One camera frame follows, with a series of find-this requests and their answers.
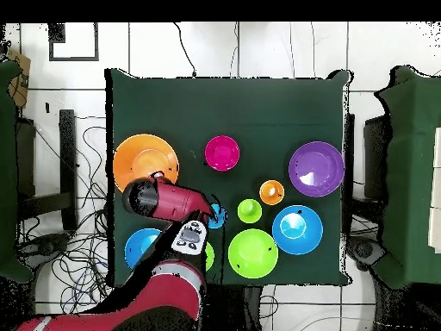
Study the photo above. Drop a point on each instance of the small pink-red bowl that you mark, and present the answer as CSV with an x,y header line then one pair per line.
x,y
222,153

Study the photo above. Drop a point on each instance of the green cloth side table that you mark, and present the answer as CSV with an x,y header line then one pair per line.
x,y
410,172
7,172

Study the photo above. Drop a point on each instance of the dark grey stand foot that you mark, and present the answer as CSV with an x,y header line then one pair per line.
x,y
365,250
44,246

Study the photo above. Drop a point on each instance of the black metal frame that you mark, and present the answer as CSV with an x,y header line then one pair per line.
x,y
68,155

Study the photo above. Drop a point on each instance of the blue plastic cup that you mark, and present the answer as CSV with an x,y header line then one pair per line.
x,y
222,220

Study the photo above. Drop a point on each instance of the small green bowl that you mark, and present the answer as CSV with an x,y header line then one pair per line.
x,y
210,257

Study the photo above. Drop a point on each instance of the black floor frame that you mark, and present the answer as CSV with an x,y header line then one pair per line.
x,y
57,34

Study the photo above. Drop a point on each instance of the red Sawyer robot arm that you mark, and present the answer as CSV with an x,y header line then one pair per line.
x,y
165,203

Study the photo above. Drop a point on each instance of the dark green tablecloth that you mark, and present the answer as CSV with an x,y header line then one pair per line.
x,y
241,103

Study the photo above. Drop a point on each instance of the blue plastic bowl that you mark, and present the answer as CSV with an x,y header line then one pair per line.
x,y
137,248
297,230

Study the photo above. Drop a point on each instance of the green plastic cup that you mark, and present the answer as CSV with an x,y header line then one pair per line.
x,y
249,211

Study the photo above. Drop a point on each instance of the large green bowl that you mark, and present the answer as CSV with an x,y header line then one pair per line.
x,y
253,253

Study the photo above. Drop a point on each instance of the orange plastic cup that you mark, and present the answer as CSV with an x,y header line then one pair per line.
x,y
272,192

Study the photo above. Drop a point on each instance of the cardboard box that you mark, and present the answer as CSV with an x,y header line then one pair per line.
x,y
20,69

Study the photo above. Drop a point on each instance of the purple shallow bowl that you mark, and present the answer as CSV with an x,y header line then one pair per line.
x,y
317,169

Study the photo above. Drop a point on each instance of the large yellow-orange bowl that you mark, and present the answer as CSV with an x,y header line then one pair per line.
x,y
137,158

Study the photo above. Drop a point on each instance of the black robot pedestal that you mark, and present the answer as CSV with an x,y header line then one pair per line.
x,y
234,310

